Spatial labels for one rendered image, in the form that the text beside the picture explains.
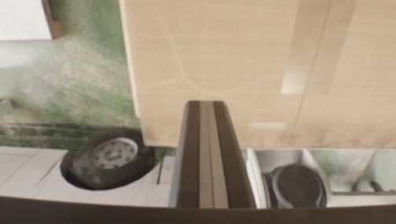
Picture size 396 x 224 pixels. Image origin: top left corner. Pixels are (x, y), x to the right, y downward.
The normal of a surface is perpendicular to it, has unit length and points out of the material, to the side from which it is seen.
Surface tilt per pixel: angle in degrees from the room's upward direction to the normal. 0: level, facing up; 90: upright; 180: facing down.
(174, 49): 0
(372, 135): 0
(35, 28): 0
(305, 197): 68
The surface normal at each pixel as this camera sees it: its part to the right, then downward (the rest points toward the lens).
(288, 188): -0.13, -0.59
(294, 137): -0.01, 0.52
